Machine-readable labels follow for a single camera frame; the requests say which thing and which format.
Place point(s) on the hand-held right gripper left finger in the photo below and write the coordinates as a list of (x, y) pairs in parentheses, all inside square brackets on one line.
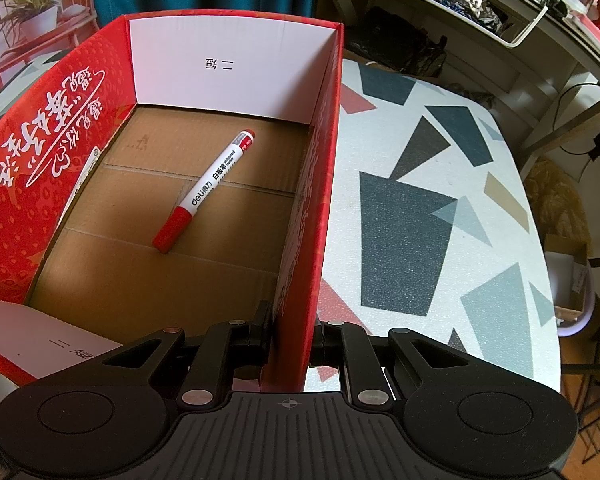
[(260, 335)]

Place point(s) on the red and white marker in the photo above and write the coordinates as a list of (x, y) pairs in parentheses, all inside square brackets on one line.
[(205, 190)]

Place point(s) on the lavender plastic basin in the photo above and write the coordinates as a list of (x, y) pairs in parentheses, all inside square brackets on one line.
[(587, 312)]

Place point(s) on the blue and white cloth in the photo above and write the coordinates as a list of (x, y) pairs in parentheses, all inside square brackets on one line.
[(460, 7)]

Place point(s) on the geometric patterned tablecloth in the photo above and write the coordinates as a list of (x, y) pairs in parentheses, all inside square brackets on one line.
[(405, 170)]

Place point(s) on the small brown cardboard box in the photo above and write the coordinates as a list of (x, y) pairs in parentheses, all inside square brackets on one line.
[(572, 270)]

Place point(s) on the red cardboard box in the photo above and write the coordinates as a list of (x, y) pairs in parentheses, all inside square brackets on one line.
[(30, 185)]

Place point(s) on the black bag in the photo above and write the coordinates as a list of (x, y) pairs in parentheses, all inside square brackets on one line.
[(400, 42)]

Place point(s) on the cluttered white shelf unit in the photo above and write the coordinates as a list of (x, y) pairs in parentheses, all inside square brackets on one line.
[(540, 75)]

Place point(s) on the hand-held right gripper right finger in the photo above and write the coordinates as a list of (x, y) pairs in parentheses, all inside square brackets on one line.
[(325, 345)]

